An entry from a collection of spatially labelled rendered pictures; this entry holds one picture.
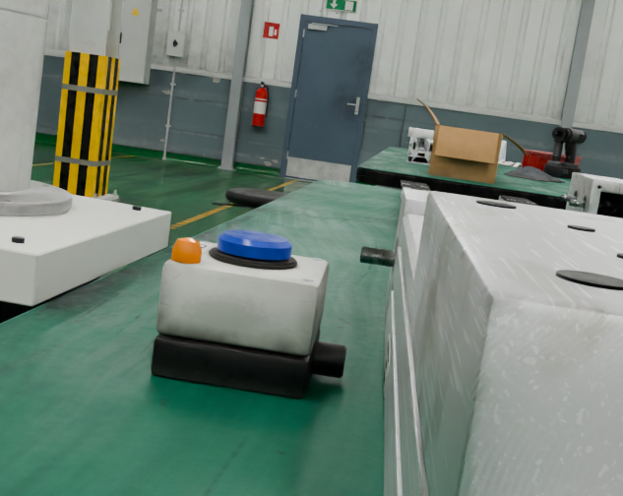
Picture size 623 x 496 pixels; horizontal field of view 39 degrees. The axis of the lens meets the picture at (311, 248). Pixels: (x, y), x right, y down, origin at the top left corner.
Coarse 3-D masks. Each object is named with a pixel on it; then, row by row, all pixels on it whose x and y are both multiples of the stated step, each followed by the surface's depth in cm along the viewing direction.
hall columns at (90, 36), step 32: (96, 0) 648; (96, 32) 651; (64, 64) 656; (96, 64) 652; (64, 96) 659; (96, 96) 656; (64, 128) 663; (96, 128) 659; (64, 160) 666; (96, 160) 666; (96, 192) 676
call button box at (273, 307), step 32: (224, 256) 46; (160, 288) 44; (192, 288) 44; (224, 288) 44; (256, 288) 44; (288, 288) 44; (320, 288) 44; (160, 320) 44; (192, 320) 44; (224, 320) 44; (256, 320) 44; (288, 320) 44; (320, 320) 49; (160, 352) 45; (192, 352) 44; (224, 352) 44; (256, 352) 44; (288, 352) 44; (320, 352) 47; (224, 384) 45; (256, 384) 44; (288, 384) 44
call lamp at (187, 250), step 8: (176, 240) 45; (184, 240) 44; (192, 240) 44; (176, 248) 44; (184, 248) 44; (192, 248) 44; (200, 248) 45; (176, 256) 44; (184, 256) 44; (192, 256) 44; (200, 256) 45
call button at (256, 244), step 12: (228, 240) 46; (240, 240) 46; (252, 240) 46; (264, 240) 46; (276, 240) 47; (228, 252) 46; (240, 252) 46; (252, 252) 46; (264, 252) 46; (276, 252) 46; (288, 252) 47
